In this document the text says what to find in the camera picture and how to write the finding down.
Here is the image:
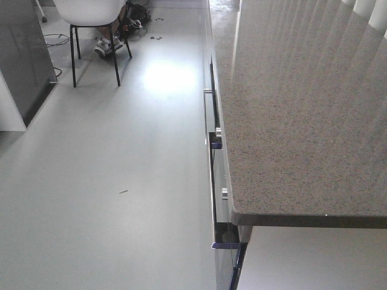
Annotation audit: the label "silver cabinet knob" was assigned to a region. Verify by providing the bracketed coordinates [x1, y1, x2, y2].
[215, 127, 222, 137]
[221, 187, 228, 200]

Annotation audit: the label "grey granite kitchen counter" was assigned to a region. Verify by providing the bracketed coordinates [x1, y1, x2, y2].
[203, 0, 387, 290]

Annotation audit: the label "seated person's legs and sneakers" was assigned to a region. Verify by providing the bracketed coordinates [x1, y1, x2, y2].
[94, 1, 125, 57]

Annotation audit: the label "white chair with black legs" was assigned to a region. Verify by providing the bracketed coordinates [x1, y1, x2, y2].
[54, 0, 126, 86]

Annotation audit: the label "grey glossy cabinet panel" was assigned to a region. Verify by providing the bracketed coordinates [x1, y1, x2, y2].
[1, 1, 57, 132]

